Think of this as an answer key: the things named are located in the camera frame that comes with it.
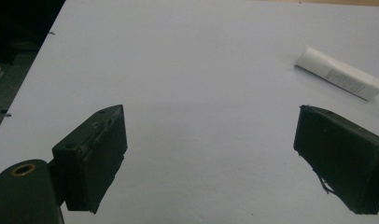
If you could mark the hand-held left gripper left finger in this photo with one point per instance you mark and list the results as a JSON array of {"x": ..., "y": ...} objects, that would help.
[{"x": 94, "y": 155}]

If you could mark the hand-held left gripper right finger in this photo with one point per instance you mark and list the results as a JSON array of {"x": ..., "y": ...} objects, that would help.
[{"x": 343, "y": 161}]

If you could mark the white tube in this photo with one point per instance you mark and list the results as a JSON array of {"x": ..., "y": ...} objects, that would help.
[{"x": 337, "y": 72}]

